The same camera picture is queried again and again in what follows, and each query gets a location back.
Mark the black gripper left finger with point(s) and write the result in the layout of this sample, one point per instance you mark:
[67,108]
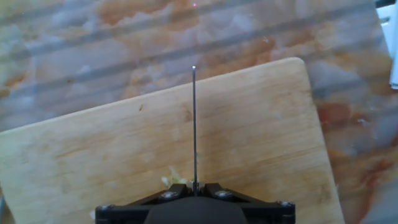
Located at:
[124,211]

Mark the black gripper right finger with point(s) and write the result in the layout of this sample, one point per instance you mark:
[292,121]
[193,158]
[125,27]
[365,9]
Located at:
[267,213]

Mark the pale green scallion piece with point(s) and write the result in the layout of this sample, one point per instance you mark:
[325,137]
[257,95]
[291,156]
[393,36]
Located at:
[177,180]

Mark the steel cleaver knife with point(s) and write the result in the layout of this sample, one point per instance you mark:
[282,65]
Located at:
[195,140]

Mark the wooden cutting board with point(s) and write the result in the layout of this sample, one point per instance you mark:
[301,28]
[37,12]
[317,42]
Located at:
[248,140]

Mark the orange white marbled mat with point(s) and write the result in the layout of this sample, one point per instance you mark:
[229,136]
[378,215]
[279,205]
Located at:
[124,46]

